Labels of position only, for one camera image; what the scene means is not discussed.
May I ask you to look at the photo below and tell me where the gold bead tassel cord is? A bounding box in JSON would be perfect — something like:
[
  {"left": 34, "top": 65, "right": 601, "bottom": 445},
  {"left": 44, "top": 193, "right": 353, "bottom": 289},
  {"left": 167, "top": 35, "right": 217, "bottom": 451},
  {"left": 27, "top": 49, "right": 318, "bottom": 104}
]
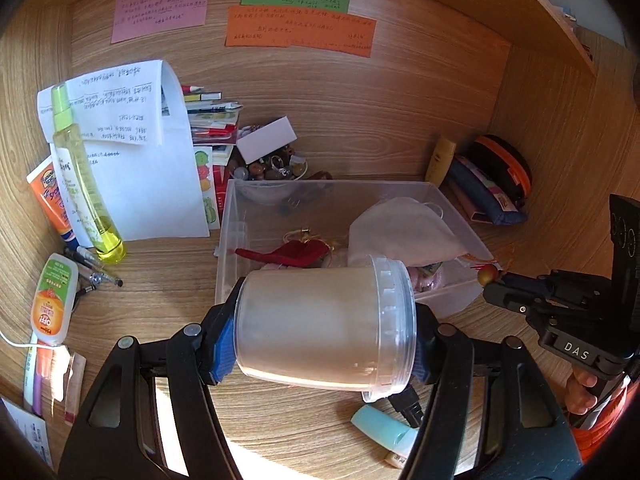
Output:
[{"left": 462, "top": 252, "right": 501, "bottom": 287}]

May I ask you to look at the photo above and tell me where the folded handwritten paper sheet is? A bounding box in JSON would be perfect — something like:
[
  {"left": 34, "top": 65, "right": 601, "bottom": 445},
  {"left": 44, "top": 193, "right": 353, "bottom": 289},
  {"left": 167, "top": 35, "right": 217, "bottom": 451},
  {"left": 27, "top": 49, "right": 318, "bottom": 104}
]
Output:
[{"left": 37, "top": 58, "right": 166, "bottom": 147}]

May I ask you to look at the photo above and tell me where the large white paper sheet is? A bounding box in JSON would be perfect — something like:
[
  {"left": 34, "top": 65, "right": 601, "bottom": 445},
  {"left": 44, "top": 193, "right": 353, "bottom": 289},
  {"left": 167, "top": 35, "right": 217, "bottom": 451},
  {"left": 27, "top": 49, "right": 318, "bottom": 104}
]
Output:
[{"left": 49, "top": 61, "right": 211, "bottom": 242}]

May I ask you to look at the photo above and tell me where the thin white cable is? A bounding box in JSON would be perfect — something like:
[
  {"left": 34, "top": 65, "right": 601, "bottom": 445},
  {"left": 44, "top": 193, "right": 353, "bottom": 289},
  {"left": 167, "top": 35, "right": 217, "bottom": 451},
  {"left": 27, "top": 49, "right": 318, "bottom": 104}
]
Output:
[{"left": 0, "top": 329, "right": 40, "bottom": 350}]

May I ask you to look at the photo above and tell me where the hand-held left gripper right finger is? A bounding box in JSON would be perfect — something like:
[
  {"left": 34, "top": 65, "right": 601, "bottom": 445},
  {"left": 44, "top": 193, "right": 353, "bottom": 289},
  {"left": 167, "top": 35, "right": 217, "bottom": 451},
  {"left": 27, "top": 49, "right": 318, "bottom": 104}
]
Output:
[{"left": 400, "top": 304, "right": 584, "bottom": 480}]

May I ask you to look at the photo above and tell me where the yellow spray bottle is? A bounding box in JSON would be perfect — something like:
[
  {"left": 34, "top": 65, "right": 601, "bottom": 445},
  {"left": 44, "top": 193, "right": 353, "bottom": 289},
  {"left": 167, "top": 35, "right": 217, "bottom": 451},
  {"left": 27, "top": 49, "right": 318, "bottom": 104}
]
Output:
[{"left": 49, "top": 82, "right": 126, "bottom": 264}]

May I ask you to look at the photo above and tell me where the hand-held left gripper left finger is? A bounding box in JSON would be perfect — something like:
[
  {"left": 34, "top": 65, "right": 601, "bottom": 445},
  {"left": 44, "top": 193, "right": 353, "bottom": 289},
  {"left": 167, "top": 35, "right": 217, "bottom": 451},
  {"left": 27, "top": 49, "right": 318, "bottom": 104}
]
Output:
[{"left": 57, "top": 280, "right": 246, "bottom": 480}]

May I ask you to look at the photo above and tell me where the dark green glass bottle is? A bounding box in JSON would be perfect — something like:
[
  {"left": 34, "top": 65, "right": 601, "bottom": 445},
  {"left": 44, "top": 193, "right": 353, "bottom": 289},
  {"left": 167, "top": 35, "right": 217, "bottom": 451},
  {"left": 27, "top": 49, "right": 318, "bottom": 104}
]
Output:
[{"left": 391, "top": 391, "right": 425, "bottom": 427}]

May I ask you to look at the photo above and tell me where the white face mask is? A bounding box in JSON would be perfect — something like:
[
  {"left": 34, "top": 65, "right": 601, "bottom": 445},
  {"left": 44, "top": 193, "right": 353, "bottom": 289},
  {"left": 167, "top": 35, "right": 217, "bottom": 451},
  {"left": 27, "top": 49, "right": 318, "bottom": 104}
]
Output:
[{"left": 347, "top": 197, "right": 494, "bottom": 274}]

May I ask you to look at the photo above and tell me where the orange paper note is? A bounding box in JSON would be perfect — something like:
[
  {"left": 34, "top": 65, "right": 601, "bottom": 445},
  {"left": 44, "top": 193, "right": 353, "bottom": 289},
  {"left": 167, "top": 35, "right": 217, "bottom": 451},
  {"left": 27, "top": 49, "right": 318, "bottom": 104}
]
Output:
[{"left": 224, "top": 5, "right": 378, "bottom": 59}]

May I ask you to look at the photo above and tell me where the translucent white plastic jar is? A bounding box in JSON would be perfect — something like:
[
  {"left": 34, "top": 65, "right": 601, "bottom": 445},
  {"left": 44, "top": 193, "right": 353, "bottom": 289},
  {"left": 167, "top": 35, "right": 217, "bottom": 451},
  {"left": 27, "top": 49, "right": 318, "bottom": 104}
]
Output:
[{"left": 233, "top": 253, "right": 418, "bottom": 404}]

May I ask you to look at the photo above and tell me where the row of shelf items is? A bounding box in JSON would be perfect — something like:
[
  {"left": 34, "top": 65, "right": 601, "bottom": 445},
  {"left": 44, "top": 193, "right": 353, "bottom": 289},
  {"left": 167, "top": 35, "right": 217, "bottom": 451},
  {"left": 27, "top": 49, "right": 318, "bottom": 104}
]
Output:
[{"left": 500, "top": 0, "right": 602, "bottom": 63}]

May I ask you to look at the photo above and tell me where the orange highlighter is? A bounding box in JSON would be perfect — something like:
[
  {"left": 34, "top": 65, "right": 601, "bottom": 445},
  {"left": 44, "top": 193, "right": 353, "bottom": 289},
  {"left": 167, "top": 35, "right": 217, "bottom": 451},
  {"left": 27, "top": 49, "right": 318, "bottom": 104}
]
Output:
[{"left": 37, "top": 344, "right": 56, "bottom": 402}]

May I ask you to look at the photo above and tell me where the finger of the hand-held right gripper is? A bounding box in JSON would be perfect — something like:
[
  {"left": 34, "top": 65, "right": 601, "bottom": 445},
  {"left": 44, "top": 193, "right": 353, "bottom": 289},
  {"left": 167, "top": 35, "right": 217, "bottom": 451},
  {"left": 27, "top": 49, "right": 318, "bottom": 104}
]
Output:
[
  {"left": 482, "top": 282, "right": 544, "bottom": 318},
  {"left": 501, "top": 271, "right": 553, "bottom": 295}
]

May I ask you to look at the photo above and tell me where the green paper note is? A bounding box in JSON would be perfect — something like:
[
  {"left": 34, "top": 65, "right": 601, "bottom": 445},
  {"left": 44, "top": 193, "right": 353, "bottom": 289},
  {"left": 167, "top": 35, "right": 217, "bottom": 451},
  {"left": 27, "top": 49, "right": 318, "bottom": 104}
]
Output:
[{"left": 239, "top": 0, "right": 351, "bottom": 14}]

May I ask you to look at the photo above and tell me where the pink mesh bag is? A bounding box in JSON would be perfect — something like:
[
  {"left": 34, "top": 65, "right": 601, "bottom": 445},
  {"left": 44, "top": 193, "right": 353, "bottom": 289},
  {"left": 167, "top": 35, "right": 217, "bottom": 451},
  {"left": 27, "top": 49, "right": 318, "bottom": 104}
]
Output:
[{"left": 407, "top": 262, "right": 444, "bottom": 292}]

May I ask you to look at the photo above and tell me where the white bowl of trinkets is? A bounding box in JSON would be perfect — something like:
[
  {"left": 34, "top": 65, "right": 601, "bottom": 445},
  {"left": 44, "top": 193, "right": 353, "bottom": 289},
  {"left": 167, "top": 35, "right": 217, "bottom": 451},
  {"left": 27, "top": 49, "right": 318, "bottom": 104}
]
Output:
[{"left": 227, "top": 152, "right": 311, "bottom": 184}]

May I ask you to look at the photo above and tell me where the purple highlighter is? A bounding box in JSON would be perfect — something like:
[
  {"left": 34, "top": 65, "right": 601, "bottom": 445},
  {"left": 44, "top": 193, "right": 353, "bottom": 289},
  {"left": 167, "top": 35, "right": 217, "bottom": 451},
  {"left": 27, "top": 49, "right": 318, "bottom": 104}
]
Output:
[{"left": 22, "top": 344, "right": 44, "bottom": 417}]

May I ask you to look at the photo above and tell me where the red fabric charm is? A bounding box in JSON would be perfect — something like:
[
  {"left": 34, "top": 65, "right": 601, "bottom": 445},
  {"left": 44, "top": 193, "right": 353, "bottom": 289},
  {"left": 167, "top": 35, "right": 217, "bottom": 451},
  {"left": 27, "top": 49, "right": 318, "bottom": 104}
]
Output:
[{"left": 234, "top": 227, "right": 334, "bottom": 267}]

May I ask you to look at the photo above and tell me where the white card box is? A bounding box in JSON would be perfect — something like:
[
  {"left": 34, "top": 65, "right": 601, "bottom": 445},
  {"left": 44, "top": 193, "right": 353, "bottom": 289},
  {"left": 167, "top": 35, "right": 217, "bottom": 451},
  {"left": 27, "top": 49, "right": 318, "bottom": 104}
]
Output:
[{"left": 235, "top": 115, "right": 296, "bottom": 165}]

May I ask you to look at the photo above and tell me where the wooden desktop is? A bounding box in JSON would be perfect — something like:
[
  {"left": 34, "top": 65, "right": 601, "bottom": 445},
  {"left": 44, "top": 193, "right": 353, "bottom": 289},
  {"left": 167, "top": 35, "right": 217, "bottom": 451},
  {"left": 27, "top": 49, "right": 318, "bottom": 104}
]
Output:
[{"left": 10, "top": 175, "right": 616, "bottom": 480}]

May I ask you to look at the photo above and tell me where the small yellow bottle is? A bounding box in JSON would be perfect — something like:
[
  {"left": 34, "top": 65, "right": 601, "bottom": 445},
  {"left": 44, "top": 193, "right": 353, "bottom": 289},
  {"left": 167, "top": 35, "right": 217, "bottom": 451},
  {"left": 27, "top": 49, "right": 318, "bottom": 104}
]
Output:
[{"left": 424, "top": 137, "right": 459, "bottom": 187}]

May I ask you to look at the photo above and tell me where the person's orange garment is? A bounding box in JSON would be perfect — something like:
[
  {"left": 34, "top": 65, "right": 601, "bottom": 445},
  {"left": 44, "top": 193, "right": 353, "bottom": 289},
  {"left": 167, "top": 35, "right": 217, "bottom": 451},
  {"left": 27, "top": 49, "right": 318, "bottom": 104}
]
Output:
[{"left": 569, "top": 385, "right": 634, "bottom": 464}]

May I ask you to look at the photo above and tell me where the black orange round case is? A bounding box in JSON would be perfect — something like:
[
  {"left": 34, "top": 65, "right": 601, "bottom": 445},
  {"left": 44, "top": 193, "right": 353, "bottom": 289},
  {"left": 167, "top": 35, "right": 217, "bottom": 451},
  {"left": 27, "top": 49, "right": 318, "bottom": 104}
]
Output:
[{"left": 467, "top": 134, "right": 533, "bottom": 206}]

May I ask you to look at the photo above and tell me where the person's right hand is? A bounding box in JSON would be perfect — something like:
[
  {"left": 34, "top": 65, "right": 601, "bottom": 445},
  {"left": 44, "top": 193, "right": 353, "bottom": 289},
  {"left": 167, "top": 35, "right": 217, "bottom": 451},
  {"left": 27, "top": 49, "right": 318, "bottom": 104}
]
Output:
[{"left": 566, "top": 366, "right": 600, "bottom": 416}]

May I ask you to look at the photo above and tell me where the navy blue pouch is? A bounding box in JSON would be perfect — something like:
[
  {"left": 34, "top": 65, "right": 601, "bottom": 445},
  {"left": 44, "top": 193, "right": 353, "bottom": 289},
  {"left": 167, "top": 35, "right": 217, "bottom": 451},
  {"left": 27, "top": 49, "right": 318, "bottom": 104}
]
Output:
[{"left": 446, "top": 155, "right": 529, "bottom": 225}]

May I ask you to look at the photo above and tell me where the mint green tube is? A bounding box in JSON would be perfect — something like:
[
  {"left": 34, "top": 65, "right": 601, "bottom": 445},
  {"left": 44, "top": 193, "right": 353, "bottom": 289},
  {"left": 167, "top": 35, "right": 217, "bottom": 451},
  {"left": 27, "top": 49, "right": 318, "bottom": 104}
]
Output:
[{"left": 350, "top": 403, "right": 421, "bottom": 457}]

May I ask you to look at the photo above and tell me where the printed paper receipt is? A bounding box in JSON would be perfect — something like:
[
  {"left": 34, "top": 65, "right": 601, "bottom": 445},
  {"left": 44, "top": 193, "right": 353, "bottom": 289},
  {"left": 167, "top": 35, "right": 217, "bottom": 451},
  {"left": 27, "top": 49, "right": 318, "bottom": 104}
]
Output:
[{"left": 0, "top": 397, "right": 54, "bottom": 472}]

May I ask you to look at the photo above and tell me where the white orange-label bottle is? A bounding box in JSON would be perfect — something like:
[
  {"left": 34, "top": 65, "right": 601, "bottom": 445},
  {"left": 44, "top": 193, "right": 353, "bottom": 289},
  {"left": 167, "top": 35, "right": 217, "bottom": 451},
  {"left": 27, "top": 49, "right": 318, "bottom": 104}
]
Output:
[{"left": 29, "top": 253, "right": 80, "bottom": 346}]

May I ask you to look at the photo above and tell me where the white lotion tube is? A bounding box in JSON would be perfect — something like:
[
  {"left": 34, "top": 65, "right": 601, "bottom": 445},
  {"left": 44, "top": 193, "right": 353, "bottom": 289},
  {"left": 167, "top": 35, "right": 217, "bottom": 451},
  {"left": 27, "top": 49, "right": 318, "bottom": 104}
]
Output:
[{"left": 51, "top": 142, "right": 101, "bottom": 249}]

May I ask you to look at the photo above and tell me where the pink wallet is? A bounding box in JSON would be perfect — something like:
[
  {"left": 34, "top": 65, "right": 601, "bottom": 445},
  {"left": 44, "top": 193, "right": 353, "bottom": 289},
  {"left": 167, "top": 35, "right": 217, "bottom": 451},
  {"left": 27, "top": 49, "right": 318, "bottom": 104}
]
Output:
[{"left": 442, "top": 175, "right": 494, "bottom": 224}]

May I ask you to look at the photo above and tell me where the orange sunscreen tube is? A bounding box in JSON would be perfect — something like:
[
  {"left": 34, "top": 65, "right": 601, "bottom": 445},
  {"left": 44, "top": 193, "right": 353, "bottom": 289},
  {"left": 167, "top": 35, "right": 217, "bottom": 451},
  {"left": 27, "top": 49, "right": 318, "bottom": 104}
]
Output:
[{"left": 25, "top": 154, "right": 77, "bottom": 247}]

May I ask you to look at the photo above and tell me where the clear plastic storage box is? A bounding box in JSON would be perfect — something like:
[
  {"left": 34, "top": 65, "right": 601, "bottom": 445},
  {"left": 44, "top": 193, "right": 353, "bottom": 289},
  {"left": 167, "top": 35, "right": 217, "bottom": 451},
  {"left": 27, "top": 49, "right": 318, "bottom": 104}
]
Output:
[{"left": 213, "top": 178, "right": 494, "bottom": 319}]

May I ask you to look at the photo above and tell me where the stack of books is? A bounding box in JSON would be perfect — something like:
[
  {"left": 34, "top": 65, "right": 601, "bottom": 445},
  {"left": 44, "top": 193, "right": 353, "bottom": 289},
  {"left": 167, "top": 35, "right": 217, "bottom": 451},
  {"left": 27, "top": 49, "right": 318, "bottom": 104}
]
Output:
[{"left": 182, "top": 83, "right": 244, "bottom": 149}]

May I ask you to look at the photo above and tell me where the pink paper note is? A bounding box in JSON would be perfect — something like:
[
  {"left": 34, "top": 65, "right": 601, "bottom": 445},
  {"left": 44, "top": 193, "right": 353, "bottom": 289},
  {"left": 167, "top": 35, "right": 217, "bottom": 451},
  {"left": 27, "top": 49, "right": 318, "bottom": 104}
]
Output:
[{"left": 110, "top": 0, "right": 211, "bottom": 45}]

